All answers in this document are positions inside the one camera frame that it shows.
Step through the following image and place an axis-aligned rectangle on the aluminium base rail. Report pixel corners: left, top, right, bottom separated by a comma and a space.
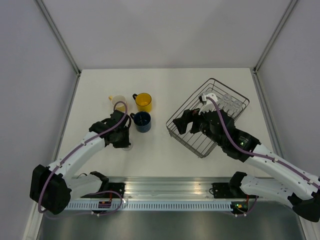
69, 176, 283, 201

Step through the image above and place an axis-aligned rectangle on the right aluminium frame post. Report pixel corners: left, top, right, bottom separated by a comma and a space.
252, 0, 301, 73

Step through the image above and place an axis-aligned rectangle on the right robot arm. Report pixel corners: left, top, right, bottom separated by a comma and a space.
173, 108, 320, 223

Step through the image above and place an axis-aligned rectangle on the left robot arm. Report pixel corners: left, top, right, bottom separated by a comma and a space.
29, 110, 132, 215

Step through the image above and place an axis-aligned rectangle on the blue mug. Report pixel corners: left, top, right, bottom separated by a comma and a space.
129, 111, 152, 133

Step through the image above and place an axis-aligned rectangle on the grey wire dish rack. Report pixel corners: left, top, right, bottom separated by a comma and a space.
166, 78, 250, 158

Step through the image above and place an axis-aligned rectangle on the pale yellow mug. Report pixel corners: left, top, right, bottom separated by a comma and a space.
108, 95, 128, 113

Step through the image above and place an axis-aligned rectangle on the bright yellow mug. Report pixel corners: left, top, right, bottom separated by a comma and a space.
132, 93, 153, 113

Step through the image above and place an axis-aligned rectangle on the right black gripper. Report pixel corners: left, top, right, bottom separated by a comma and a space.
172, 103, 224, 146

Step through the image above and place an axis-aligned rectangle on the left aluminium frame post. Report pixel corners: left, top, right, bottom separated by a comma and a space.
33, 0, 82, 76

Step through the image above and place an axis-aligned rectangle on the white slotted cable duct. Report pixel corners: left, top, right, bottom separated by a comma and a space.
65, 200, 232, 212

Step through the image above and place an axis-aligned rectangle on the aluminium frame post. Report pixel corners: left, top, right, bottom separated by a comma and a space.
33, 0, 82, 76
252, 0, 301, 73

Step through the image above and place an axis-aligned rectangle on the clear glass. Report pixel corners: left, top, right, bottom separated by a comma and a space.
122, 146, 132, 151
219, 93, 232, 112
228, 100, 243, 118

